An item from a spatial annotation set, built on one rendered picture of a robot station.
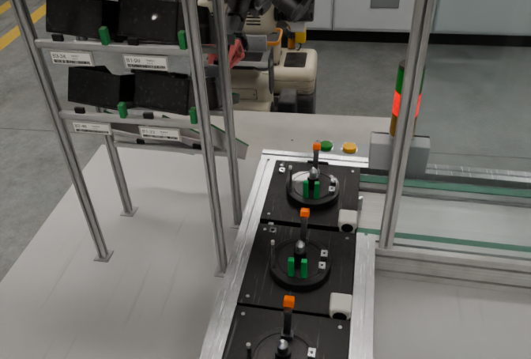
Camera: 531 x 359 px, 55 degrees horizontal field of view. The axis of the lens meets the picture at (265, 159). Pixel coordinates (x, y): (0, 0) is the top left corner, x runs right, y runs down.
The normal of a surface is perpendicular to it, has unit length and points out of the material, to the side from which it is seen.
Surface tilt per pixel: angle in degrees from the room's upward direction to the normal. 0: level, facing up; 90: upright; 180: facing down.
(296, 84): 90
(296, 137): 0
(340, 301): 0
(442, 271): 90
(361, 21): 90
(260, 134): 0
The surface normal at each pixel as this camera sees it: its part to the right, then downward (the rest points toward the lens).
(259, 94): -0.14, 0.72
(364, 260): -0.04, -0.79
